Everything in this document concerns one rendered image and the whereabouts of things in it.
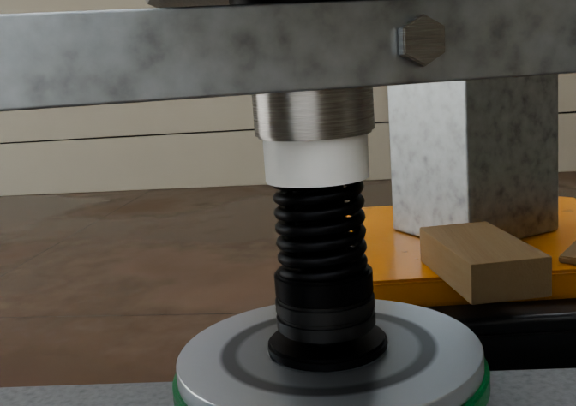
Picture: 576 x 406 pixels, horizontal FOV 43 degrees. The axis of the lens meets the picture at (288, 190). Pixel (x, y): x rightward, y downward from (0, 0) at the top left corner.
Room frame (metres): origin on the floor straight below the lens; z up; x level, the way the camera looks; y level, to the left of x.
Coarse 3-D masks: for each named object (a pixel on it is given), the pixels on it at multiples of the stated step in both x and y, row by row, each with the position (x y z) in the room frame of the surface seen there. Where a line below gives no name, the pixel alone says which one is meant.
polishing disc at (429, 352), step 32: (224, 320) 0.55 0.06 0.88; (256, 320) 0.55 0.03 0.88; (384, 320) 0.53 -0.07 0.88; (416, 320) 0.52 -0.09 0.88; (448, 320) 0.52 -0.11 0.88; (192, 352) 0.49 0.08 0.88; (224, 352) 0.49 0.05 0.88; (256, 352) 0.48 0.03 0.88; (416, 352) 0.46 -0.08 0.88; (448, 352) 0.46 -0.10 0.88; (480, 352) 0.46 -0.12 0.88; (192, 384) 0.44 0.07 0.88; (224, 384) 0.44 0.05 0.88; (256, 384) 0.43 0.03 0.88; (288, 384) 0.43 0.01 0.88; (320, 384) 0.43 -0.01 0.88; (352, 384) 0.42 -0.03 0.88; (384, 384) 0.42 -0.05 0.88; (416, 384) 0.42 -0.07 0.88; (448, 384) 0.41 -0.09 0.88; (480, 384) 0.43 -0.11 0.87
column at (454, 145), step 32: (416, 96) 1.14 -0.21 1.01; (448, 96) 1.07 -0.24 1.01; (480, 96) 1.05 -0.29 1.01; (512, 96) 1.08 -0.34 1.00; (544, 96) 1.11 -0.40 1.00; (416, 128) 1.14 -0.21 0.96; (448, 128) 1.07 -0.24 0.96; (480, 128) 1.05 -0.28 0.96; (512, 128) 1.08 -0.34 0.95; (544, 128) 1.11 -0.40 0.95; (416, 160) 1.14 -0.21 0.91; (448, 160) 1.07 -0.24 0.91; (480, 160) 1.05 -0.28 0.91; (512, 160) 1.08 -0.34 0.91; (544, 160) 1.11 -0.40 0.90; (416, 192) 1.14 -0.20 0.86; (448, 192) 1.08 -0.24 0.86; (480, 192) 1.05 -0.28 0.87; (512, 192) 1.08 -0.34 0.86; (544, 192) 1.11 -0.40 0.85; (416, 224) 1.15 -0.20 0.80; (512, 224) 1.08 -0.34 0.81; (544, 224) 1.11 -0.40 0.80
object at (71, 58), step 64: (384, 0) 0.43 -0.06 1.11; (448, 0) 0.44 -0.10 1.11; (512, 0) 0.45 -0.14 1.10; (0, 64) 0.39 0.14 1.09; (64, 64) 0.39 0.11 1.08; (128, 64) 0.40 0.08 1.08; (192, 64) 0.41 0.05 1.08; (256, 64) 0.41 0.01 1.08; (320, 64) 0.42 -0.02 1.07; (384, 64) 0.43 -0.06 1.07; (448, 64) 0.44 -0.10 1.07; (512, 64) 0.45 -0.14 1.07
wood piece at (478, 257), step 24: (432, 240) 0.95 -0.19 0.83; (456, 240) 0.92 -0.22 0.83; (480, 240) 0.92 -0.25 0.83; (504, 240) 0.91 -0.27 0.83; (432, 264) 0.95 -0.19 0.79; (456, 264) 0.86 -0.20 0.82; (480, 264) 0.81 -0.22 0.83; (504, 264) 0.82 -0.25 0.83; (528, 264) 0.82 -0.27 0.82; (456, 288) 0.86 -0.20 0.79; (480, 288) 0.81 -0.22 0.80; (504, 288) 0.82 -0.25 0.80; (528, 288) 0.82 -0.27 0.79
